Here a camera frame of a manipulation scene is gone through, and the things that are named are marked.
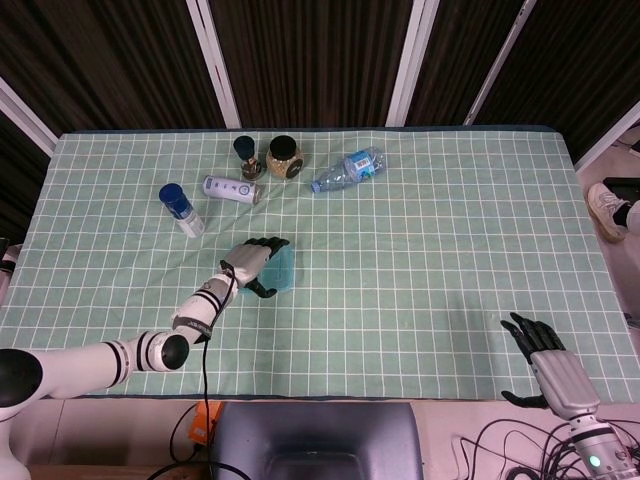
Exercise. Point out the clear plastic water bottle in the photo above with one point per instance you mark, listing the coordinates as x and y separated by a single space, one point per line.
350 167

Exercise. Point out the white screen frame post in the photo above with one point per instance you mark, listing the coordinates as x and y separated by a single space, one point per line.
25 117
502 60
607 135
212 60
412 60

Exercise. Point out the orange box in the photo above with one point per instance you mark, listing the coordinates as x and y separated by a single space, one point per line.
200 425

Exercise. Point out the white shoe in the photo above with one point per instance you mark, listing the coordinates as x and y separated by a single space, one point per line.
602 205

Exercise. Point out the green checked tablecloth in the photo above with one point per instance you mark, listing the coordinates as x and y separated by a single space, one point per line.
400 300

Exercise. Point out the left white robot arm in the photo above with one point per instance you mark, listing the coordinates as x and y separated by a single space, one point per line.
125 352

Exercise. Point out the brown cardboard box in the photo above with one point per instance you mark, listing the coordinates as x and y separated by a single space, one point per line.
100 474

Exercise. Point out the white drink can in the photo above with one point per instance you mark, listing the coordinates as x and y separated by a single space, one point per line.
227 187

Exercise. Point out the person leg with black sock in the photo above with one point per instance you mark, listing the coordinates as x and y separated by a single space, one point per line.
627 214

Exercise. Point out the dark pleated curtain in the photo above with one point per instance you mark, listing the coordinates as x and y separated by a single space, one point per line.
310 60

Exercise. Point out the blue plastic lid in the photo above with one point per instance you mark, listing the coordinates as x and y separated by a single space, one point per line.
282 272

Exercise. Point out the white bottle with blue cap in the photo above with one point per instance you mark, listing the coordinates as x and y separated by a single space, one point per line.
187 220

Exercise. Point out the grey robot torso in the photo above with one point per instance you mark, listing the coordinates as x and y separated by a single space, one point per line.
315 440

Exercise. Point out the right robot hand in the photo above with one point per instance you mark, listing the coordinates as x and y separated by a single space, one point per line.
567 382

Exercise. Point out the brown grain jar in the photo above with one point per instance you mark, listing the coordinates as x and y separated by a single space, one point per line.
282 147

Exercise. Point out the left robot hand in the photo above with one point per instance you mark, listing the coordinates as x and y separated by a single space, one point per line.
245 262

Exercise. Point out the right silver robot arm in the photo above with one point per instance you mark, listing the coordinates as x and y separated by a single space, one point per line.
597 450

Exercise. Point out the black-capped pepper grinder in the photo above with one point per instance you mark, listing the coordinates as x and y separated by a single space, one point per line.
245 146

